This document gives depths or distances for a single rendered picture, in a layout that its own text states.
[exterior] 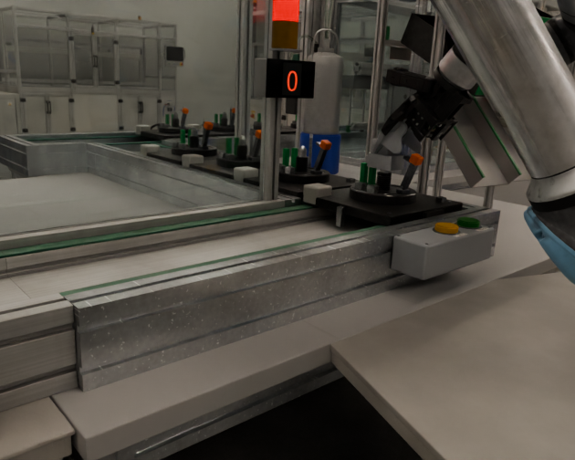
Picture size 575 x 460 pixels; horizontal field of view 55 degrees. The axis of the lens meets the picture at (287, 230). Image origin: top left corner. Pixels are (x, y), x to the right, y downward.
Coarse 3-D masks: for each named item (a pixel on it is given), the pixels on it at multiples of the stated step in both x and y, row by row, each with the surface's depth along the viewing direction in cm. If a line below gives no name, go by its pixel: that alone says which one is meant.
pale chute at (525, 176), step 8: (480, 104) 148; (488, 104) 149; (488, 112) 147; (496, 120) 146; (496, 128) 145; (504, 136) 144; (504, 144) 142; (512, 144) 144; (512, 152) 142; (520, 160) 141; (520, 168) 140; (520, 176) 138; (528, 176) 139
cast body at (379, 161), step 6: (372, 144) 115; (372, 150) 115; (384, 150) 113; (366, 156) 119; (372, 156) 116; (378, 156) 114; (384, 156) 113; (390, 156) 112; (396, 156) 113; (402, 156) 114; (372, 162) 116; (378, 162) 115; (384, 162) 113; (390, 162) 112; (396, 162) 113; (402, 162) 115; (378, 168) 115; (384, 168) 114; (390, 168) 113; (396, 168) 114; (402, 168) 115
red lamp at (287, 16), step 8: (280, 0) 102; (288, 0) 102; (296, 0) 103; (280, 8) 103; (288, 8) 102; (296, 8) 103; (272, 16) 105; (280, 16) 103; (288, 16) 103; (296, 16) 104
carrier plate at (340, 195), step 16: (336, 192) 122; (336, 208) 112; (352, 208) 109; (368, 208) 108; (384, 208) 108; (400, 208) 109; (416, 208) 110; (432, 208) 110; (448, 208) 114; (384, 224) 103
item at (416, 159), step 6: (408, 156) 112; (414, 156) 109; (420, 156) 110; (414, 162) 109; (420, 162) 110; (408, 168) 111; (414, 168) 111; (408, 174) 111; (402, 180) 112; (408, 180) 112; (402, 186) 113; (408, 186) 113
